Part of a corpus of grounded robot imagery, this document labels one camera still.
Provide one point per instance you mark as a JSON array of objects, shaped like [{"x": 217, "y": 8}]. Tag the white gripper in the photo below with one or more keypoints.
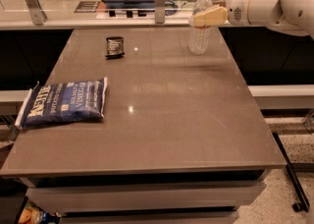
[{"x": 236, "y": 8}]

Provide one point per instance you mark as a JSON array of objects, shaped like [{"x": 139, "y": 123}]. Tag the clear plastic water bottle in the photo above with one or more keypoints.
[{"x": 199, "y": 38}]

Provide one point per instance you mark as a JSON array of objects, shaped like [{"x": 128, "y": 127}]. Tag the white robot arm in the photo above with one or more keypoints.
[{"x": 292, "y": 17}]

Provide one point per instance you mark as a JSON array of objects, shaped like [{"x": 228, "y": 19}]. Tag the blue Kettle chip bag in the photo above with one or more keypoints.
[{"x": 62, "y": 103}]

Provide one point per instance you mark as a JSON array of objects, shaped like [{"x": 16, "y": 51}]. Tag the grey upper drawer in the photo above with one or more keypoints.
[{"x": 146, "y": 196}]

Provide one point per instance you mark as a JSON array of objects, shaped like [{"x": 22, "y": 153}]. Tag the grey drawer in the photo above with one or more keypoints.
[
  {"x": 146, "y": 196},
  {"x": 223, "y": 217}
]

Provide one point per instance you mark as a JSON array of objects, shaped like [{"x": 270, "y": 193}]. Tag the grey lower drawer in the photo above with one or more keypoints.
[{"x": 223, "y": 217}]

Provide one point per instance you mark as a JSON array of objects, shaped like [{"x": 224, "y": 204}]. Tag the black floor bar with wheel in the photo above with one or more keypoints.
[{"x": 303, "y": 204}]

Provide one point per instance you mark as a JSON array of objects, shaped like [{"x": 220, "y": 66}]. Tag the colourful snack box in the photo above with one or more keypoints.
[{"x": 32, "y": 214}]

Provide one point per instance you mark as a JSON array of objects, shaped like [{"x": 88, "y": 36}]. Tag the left metal glass post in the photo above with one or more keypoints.
[{"x": 37, "y": 14}]

